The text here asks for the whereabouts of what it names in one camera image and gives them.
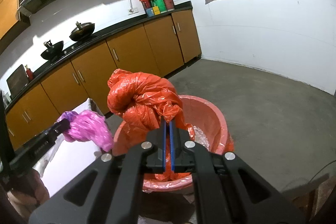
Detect large bubble wrap sheet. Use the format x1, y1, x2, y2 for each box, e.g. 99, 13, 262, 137
193, 127, 213, 152

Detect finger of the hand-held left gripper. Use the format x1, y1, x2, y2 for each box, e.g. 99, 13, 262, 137
42, 118, 71, 142

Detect wooden lower cabinets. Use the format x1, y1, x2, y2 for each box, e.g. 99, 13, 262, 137
5, 11, 202, 151

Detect black wok with lid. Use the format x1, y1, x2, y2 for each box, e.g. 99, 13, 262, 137
69, 21, 94, 42

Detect dark wooden cutting board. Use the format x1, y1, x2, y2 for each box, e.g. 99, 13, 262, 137
7, 65, 29, 100

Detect black open wok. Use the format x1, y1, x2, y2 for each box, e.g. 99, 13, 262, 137
40, 40, 64, 60

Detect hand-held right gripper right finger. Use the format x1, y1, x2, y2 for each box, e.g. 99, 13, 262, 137
169, 119, 306, 224

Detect black kitchen countertop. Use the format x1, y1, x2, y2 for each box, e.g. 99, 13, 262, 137
5, 1, 193, 111

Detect green box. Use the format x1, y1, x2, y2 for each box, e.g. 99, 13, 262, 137
151, 0, 165, 13

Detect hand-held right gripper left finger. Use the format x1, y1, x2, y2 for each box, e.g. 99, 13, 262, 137
29, 119, 168, 224

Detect clear crumpled plastic wrap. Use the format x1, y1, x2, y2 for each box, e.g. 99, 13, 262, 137
31, 144, 62, 177

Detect red plastic basket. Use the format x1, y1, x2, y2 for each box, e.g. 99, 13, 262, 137
113, 95, 234, 194

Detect pink plastic bag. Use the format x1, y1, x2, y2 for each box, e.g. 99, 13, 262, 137
58, 110, 114, 150

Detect large orange plastic bag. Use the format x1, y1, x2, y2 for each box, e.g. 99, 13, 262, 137
107, 69, 196, 180

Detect black floor cable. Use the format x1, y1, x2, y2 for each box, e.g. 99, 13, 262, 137
307, 161, 336, 185

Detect black gas stove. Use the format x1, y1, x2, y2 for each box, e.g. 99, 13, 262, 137
39, 38, 100, 64

